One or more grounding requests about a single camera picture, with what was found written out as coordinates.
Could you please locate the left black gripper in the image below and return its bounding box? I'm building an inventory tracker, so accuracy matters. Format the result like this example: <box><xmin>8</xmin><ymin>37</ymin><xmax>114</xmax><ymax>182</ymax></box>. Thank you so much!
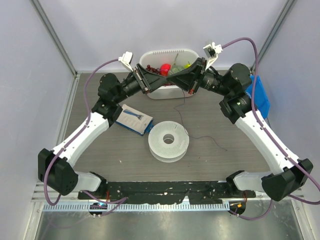
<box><xmin>113</xmin><ymin>64</ymin><xmax>168</xmax><ymax>105</ymax></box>

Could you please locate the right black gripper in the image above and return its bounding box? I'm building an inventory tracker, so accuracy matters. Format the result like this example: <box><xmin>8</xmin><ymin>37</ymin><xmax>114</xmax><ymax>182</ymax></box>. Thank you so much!
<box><xmin>167</xmin><ymin>57</ymin><xmax>233</xmax><ymax>98</ymax></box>

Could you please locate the thin dark purple cable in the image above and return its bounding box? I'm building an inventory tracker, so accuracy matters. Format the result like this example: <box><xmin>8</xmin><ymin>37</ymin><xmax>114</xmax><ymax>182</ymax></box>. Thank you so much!
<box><xmin>173</xmin><ymin>84</ymin><xmax>228</xmax><ymax>152</ymax></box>

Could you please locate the white perforated filament spool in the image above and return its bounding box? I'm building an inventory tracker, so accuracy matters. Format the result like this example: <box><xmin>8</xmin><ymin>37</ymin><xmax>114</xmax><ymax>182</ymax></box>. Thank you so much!
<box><xmin>148</xmin><ymin>121</ymin><xmax>190</xmax><ymax>163</ymax></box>

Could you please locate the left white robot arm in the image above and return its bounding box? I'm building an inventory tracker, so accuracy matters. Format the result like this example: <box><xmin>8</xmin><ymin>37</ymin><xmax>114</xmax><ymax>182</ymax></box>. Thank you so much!
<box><xmin>38</xmin><ymin>64</ymin><xmax>167</xmax><ymax>200</ymax></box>

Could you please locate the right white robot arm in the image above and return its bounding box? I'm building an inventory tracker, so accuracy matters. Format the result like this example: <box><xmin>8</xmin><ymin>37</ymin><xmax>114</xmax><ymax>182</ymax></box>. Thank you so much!
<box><xmin>167</xmin><ymin>58</ymin><xmax>314</xmax><ymax>202</ymax></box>

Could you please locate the yellow green pear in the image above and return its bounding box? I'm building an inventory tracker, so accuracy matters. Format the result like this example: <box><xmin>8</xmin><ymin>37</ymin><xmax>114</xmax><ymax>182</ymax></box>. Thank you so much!
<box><xmin>184</xmin><ymin>62</ymin><xmax>192</xmax><ymax>69</ymax></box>

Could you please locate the green melon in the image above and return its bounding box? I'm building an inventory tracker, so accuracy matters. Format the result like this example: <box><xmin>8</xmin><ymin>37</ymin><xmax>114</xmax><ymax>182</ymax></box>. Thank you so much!
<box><xmin>168</xmin><ymin>65</ymin><xmax>185</xmax><ymax>76</ymax></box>

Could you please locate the dark red grape bunch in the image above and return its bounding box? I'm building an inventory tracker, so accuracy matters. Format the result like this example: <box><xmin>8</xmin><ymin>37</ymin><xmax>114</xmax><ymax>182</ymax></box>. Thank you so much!
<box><xmin>163</xmin><ymin>82</ymin><xmax>175</xmax><ymax>87</ymax></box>

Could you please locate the red pomegranate fruit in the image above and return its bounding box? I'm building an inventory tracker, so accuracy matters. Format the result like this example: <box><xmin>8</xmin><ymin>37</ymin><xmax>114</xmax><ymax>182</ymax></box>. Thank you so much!
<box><xmin>159</xmin><ymin>63</ymin><xmax>171</xmax><ymax>77</ymax></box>

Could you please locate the white plastic fruit basket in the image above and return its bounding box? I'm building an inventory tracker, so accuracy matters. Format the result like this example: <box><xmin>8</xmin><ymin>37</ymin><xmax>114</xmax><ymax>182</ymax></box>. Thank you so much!
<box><xmin>139</xmin><ymin>48</ymin><xmax>199</xmax><ymax>100</ymax></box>

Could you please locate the blue razor package box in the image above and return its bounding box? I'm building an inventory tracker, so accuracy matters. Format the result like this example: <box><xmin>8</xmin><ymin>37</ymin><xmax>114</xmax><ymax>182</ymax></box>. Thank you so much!
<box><xmin>116</xmin><ymin>104</ymin><xmax>154</xmax><ymax>136</ymax></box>

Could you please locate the blue plastic storage bin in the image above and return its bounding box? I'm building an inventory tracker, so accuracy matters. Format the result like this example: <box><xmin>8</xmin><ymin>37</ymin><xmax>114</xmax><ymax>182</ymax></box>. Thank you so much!
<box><xmin>254</xmin><ymin>75</ymin><xmax>270</xmax><ymax>120</ymax></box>

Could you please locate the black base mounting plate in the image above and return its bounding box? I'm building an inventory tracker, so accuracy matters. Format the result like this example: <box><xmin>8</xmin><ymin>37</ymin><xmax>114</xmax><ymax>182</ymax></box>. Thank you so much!
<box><xmin>92</xmin><ymin>181</ymin><xmax>256</xmax><ymax>205</ymax></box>

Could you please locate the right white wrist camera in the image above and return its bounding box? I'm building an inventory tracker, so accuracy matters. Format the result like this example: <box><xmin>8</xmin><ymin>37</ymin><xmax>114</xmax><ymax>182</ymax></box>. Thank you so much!
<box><xmin>202</xmin><ymin>42</ymin><xmax>223</xmax><ymax>70</ymax></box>

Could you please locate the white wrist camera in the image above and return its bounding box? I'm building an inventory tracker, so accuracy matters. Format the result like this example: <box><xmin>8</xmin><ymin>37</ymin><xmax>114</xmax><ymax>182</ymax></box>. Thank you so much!
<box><xmin>202</xmin><ymin>42</ymin><xmax>223</xmax><ymax>70</ymax></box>
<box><xmin>118</xmin><ymin>51</ymin><xmax>133</xmax><ymax>72</ymax></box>

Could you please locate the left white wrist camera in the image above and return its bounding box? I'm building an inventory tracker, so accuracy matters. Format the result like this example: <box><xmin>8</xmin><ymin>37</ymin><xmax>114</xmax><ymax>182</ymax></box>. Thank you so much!
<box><xmin>118</xmin><ymin>51</ymin><xmax>133</xmax><ymax>72</ymax></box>

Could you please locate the white slotted cable duct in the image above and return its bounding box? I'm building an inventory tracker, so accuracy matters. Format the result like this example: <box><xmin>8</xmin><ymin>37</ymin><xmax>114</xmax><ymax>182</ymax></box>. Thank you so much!
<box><xmin>42</xmin><ymin>201</ymin><xmax>230</xmax><ymax>212</ymax></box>

